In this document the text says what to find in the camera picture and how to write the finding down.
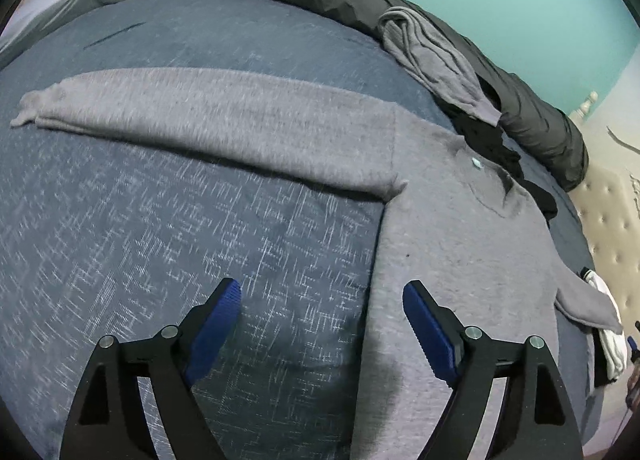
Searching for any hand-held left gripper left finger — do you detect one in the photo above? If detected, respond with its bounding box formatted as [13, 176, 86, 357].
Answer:
[59, 277, 242, 460]

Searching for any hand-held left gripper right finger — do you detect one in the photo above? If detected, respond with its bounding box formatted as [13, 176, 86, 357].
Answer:
[402, 280, 586, 460]

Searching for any grey knit sweater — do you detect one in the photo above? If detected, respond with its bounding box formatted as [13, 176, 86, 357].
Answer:
[10, 66, 623, 460]

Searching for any white garment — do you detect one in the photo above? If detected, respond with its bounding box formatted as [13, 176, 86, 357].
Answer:
[580, 267, 628, 386]

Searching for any blue heathered bedspread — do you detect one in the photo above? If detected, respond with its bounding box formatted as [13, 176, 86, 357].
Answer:
[0, 0, 608, 460]

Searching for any beige tufted headboard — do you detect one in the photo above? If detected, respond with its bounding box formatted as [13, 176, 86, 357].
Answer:
[570, 90, 640, 341]

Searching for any black crumpled garment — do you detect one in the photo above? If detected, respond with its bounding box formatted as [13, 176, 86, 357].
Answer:
[445, 75, 558, 221]

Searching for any light grey crumpled garment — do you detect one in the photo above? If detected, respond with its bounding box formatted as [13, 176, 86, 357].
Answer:
[377, 6, 502, 127]

